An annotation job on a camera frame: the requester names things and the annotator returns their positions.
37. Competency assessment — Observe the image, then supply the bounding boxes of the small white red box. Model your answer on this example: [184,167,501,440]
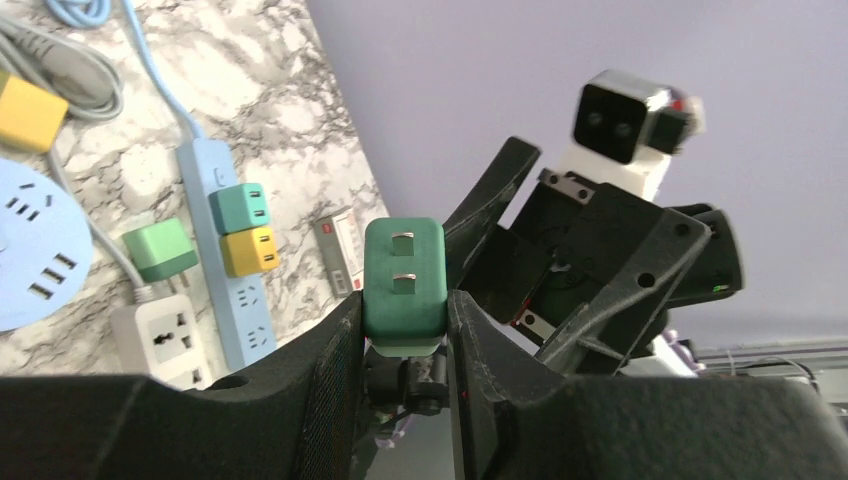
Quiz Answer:
[313,207,364,298]

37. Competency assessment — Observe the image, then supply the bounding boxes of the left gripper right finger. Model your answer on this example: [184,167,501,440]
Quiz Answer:
[447,290,847,479]

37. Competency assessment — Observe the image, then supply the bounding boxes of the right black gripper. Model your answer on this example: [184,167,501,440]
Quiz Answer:
[443,137,744,375]

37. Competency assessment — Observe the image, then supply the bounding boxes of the white power strip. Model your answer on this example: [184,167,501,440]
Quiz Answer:
[110,294,213,390]

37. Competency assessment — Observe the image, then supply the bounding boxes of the green plug adapter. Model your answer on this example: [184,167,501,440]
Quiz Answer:
[362,217,448,358]
[121,217,199,293]

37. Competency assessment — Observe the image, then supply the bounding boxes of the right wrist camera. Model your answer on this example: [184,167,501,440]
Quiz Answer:
[557,69,706,201]

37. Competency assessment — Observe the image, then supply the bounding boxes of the blue power strip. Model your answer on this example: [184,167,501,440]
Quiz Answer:
[175,137,280,374]

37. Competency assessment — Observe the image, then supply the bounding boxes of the yellow plug adapter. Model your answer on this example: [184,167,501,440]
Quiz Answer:
[219,226,280,278]
[1,71,69,153]

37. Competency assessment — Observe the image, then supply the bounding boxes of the blue round power socket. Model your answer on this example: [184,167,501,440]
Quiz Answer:
[1,158,93,332]

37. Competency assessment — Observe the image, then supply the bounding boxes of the light blue power cable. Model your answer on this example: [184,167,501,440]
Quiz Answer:
[42,0,207,144]

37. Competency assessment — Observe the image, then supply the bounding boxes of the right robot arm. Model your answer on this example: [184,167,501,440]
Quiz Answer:
[445,137,744,377]

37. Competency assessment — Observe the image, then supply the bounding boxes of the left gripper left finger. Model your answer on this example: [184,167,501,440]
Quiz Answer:
[1,293,363,479]

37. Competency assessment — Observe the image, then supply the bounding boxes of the grey coiled cable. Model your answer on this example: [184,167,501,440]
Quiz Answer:
[0,13,126,124]

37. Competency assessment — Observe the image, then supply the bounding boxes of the teal plug adapter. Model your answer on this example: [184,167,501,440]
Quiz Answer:
[208,183,270,236]

